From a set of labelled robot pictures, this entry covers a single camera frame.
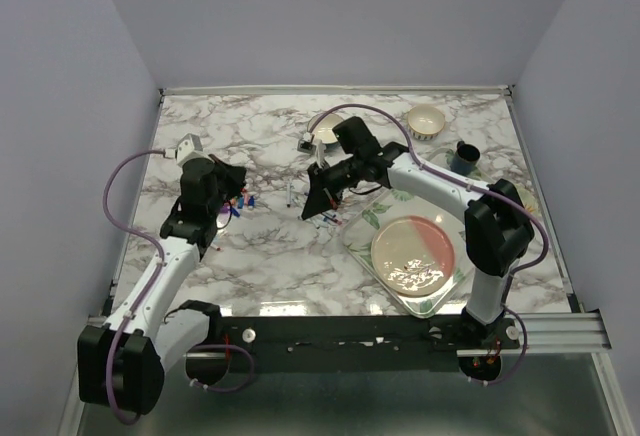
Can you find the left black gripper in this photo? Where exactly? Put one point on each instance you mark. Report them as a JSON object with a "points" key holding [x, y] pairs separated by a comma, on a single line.
{"points": [[235, 176]]}

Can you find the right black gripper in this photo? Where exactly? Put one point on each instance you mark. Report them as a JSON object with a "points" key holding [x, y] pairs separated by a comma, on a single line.
{"points": [[319, 199]]}

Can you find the maroon gel pen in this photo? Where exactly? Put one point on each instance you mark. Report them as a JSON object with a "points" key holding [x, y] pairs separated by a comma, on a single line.
{"points": [[332, 219]]}

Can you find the blue capped white marker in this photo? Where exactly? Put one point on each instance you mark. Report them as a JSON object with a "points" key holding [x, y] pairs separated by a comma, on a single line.
{"points": [[320, 223]]}

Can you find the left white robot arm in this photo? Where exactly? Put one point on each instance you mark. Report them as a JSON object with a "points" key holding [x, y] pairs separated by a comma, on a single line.
{"points": [[122, 362]]}

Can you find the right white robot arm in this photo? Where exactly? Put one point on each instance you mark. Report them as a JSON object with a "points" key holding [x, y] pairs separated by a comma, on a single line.
{"points": [[498, 229]]}

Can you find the dark rimmed ceramic bowl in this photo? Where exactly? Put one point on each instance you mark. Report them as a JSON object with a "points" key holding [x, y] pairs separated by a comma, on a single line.
{"points": [[324, 130]]}

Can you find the pink and cream plate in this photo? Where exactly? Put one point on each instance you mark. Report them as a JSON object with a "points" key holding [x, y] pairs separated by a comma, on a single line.
{"points": [[413, 256]]}

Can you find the striped cream bowl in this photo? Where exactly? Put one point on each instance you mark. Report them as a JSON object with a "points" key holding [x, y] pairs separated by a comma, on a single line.
{"points": [[425, 122]]}

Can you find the small black cup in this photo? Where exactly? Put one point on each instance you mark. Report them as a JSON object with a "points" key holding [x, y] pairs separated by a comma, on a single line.
{"points": [[464, 158]]}

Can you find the black mounting base bar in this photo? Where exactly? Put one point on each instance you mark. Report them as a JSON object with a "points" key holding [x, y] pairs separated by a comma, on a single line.
{"points": [[345, 344]]}

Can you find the yellow floral bowl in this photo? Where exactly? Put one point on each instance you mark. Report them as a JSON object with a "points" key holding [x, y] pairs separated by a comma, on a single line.
{"points": [[529, 202]]}

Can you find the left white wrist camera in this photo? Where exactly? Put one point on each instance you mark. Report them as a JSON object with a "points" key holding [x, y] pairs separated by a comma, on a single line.
{"points": [[188, 148]]}

